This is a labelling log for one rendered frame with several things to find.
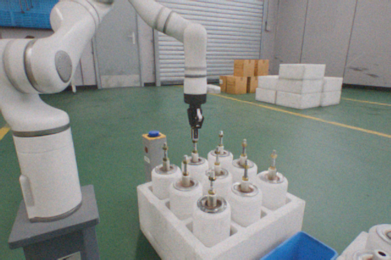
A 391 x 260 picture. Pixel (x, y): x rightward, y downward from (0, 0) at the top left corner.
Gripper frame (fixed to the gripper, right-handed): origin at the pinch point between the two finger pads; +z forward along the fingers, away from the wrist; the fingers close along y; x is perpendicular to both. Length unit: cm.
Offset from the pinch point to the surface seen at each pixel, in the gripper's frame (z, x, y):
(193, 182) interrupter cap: 9.9, -4.6, 15.2
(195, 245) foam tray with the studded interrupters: 17.2, -8.5, 30.9
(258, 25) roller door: -115, 338, -546
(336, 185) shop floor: 35, 75, -6
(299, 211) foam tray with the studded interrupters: 19.3, 26.1, 24.1
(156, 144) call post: 6.4, -12.1, -10.2
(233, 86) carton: 22, 163, -315
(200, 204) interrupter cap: 9.9, -5.9, 26.0
